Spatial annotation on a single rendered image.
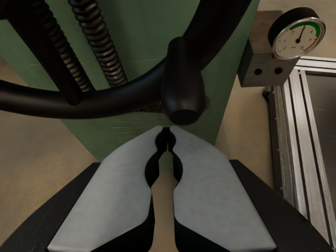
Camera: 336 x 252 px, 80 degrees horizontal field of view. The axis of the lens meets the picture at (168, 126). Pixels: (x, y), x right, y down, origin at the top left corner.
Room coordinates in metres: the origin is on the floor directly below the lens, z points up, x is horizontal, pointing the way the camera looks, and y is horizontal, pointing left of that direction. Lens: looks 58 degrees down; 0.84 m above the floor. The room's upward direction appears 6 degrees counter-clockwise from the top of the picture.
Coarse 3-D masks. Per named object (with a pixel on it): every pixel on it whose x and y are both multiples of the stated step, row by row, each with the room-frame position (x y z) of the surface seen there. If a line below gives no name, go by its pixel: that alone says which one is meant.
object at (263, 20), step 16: (256, 16) 0.35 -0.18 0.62; (272, 16) 0.35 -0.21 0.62; (256, 32) 0.31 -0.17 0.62; (256, 48) 0.27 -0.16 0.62; (240, 64) 0.29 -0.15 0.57; (256, 64) 0.26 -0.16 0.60; (272, 64) 0.25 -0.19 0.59; (288, 64) 0.25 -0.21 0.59; (240, 80) 0.27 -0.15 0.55; (256, 80) 0.25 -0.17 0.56; (272, 80) 0.25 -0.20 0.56
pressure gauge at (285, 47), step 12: (288, 12) 0.25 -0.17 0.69; (300, 12) 0.24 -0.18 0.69; (312, 12) 0.24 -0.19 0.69; (276, 24) 0.24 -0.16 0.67; (288, 24) 0.23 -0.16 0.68; (300, 24) 0.23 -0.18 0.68; (312, 24) 0.23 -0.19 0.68; (324, 24) 0.22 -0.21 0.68; (276, 36) 0.23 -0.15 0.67; (288, 36) 0.23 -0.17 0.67; (312, 36) 0.22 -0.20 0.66; (276, 48) 0.23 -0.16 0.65; (288, 48) 0.23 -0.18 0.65; (300, 48) 0.23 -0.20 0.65; (312, 48) 0.22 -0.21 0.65
